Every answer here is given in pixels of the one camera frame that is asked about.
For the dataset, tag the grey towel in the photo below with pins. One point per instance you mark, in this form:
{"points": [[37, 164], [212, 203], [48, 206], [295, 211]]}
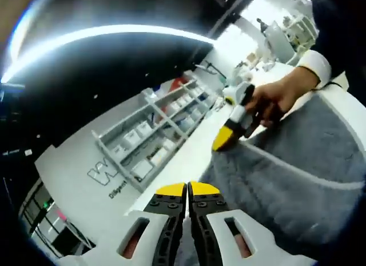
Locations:
{"points": [[300, 163]]}

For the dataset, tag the person's right hand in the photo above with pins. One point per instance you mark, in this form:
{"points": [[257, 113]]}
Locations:
{"points": [[280, 91]]}

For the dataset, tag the black floor stand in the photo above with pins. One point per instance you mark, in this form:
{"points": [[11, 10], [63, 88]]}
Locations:
{"points": [[210, 67]]}

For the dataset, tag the grey metal shelf rack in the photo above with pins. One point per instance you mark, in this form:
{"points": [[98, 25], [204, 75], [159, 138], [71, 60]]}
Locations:
{"points": [[158, 111]]}

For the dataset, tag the white panel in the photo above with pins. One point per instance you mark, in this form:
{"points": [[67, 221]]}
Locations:
{"points": [[278, 37]]}

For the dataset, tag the rows of white storage boxes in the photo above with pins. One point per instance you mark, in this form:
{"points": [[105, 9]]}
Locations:
{"points": [[130, 137]]}

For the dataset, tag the pink hanging cloth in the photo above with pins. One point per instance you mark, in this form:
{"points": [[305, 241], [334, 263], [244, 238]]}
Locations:
{"points": [[61, 215]]}

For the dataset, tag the green indicator light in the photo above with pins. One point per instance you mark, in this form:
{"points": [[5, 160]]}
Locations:
{"points": [[45, 204]]}

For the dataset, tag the black metal rack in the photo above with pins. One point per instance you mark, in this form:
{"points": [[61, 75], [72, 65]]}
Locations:
{"points": [[43, 220]]}

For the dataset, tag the long ceiling light strip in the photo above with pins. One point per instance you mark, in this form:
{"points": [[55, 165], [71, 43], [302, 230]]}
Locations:
{"points": [[100, 31]]}

